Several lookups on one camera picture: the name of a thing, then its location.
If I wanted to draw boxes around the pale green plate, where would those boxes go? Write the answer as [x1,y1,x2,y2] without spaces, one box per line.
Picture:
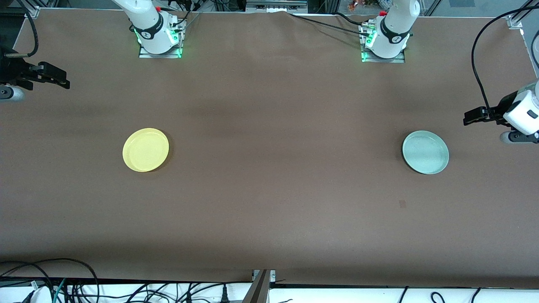
[402,130,450,175]

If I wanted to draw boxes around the yellow plate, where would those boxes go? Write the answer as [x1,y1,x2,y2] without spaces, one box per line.
[123,128,170,173]

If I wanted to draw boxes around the grey metal rack device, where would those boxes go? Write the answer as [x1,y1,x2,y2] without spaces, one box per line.
[245,0,308,13]

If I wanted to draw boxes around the aluminium profile beam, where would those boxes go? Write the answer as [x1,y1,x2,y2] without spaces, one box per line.
[242,269,272,303]

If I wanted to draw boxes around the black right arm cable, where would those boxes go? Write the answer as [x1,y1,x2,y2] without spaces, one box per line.
[17,0,39,58]

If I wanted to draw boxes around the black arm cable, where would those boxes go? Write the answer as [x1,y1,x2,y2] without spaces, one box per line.
[17,0,39,58]
[471,4,539,111]

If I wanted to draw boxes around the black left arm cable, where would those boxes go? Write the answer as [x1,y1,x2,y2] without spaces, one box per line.
[471,4,539,111]

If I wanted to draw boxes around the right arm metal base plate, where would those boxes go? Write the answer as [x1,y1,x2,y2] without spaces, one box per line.
[139,19,183,59]

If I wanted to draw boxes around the short black table cable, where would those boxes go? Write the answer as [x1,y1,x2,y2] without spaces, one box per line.
[335,12,366,26]

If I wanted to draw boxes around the long black table cable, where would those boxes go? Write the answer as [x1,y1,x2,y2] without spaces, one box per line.
[288,13,371,36]

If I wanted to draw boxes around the large black cable arc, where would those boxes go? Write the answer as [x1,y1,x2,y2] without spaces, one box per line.
[0,258,100,303]

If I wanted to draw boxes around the green cable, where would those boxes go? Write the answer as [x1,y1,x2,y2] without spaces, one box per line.
[52,278,67,303]

